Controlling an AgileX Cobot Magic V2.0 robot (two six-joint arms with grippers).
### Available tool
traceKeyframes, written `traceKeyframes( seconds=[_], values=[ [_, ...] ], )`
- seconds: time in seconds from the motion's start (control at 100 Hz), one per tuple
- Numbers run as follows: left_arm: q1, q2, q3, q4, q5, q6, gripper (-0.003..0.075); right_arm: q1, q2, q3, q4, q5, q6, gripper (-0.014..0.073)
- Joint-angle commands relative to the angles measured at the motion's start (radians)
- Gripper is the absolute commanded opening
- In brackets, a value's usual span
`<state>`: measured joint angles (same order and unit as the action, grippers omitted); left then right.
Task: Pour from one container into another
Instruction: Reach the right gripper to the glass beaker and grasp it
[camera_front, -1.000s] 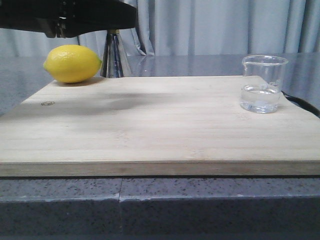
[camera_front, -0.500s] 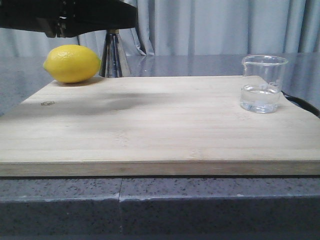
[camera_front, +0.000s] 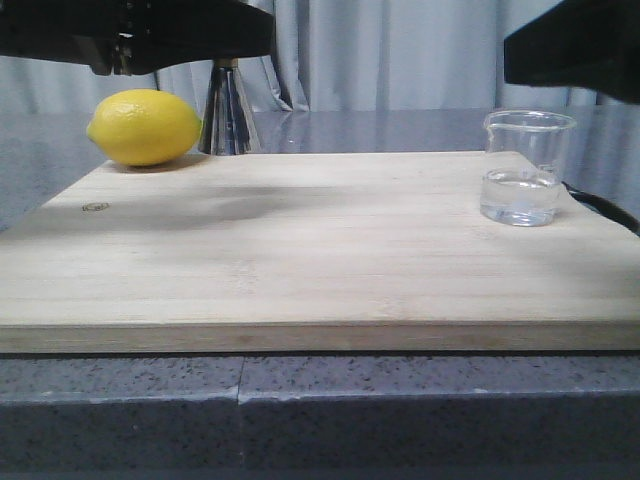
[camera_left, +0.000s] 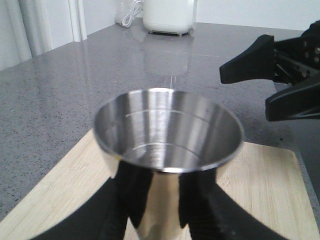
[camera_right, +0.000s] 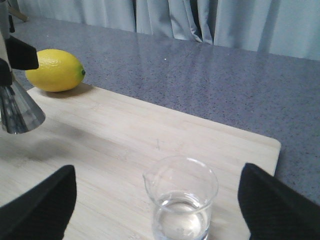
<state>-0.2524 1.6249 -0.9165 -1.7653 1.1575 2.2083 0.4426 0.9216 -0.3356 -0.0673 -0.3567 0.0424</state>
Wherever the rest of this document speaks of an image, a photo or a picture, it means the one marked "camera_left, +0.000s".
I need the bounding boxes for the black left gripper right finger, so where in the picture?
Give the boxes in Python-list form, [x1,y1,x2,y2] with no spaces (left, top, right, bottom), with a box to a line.
[178,169,284,240]

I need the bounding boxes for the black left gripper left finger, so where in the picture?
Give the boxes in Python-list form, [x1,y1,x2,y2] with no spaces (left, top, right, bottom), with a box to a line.
[35,162,153,240]

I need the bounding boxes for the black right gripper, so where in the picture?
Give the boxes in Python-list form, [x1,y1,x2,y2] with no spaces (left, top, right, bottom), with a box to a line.
[219,21,320,122]

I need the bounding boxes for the steel double jigger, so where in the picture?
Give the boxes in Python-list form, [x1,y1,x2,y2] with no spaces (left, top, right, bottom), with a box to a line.
[93,88,244,240]

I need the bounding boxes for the wooden cutting board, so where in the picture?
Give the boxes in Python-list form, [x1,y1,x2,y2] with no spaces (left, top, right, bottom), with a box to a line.
[0,131,320,240]

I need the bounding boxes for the white appliance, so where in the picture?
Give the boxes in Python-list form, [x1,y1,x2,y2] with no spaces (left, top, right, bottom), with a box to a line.
[142,0,198,36]

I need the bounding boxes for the grey curtain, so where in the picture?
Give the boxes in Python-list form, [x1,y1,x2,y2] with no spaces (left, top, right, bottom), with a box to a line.
[0,0,87,70]

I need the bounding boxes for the white coiled cable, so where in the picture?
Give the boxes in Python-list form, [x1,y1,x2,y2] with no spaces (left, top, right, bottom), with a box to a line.
[114,0,144,28]

